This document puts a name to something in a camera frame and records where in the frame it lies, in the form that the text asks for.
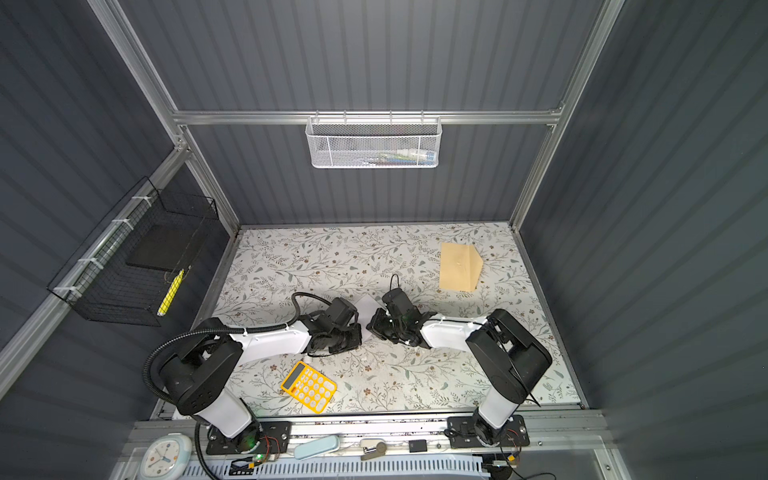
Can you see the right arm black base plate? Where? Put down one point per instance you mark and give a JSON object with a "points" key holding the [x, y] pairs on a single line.
{"points": [[474, 432]]}

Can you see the white wire mesh basket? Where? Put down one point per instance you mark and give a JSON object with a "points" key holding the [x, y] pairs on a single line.
{"points": [[338, 145]]}

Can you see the white analog clock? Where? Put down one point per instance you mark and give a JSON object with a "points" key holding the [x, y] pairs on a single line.
{"points": [[166, 458]]}

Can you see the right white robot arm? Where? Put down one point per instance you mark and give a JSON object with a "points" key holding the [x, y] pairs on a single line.
{"points": [[511, 357]]}

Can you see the white paper letter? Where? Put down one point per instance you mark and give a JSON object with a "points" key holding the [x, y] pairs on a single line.
{"points": [[366, 307]]}

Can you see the pens in white basket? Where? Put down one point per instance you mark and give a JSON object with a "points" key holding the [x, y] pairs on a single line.
{"points": [[401, 158]]}

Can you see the yellow calculator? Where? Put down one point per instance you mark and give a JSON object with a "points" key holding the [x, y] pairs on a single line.
{"points": [[309, 387]]}

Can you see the manila paper envelope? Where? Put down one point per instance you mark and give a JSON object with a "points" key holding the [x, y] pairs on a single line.
{"points": [[460, 267]]}

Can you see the black wire basket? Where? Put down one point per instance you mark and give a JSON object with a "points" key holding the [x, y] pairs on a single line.
{"points": [[124, 274]]}

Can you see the small metal latch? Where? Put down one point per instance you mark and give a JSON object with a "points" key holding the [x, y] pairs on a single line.
{"points": [[372, 449]]}

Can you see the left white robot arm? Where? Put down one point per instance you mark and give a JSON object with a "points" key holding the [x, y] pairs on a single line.
{"points": [[195, 371]]}

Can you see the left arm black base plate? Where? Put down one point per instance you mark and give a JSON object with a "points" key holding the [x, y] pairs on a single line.
{"points": [[271, 437]]}

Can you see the small black square block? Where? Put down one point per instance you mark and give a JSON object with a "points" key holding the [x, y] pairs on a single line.
{"points": [[417, 446]]}

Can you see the white slotted cable duct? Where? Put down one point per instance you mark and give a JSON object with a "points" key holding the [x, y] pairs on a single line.
{"points": [[395, 466]]}

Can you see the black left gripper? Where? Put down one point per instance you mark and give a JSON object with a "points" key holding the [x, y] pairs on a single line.
{"points": [[358, 339]]}

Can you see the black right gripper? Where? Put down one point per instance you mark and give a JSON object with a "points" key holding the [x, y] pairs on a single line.
{"points": [[375, 325]]}

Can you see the light blue eraser case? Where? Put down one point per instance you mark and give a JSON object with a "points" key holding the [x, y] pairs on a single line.
{"points": [[317, 447]]}

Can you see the yellow highlighter pen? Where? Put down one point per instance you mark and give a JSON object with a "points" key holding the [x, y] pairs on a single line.
{"points": [[170, 294]]}

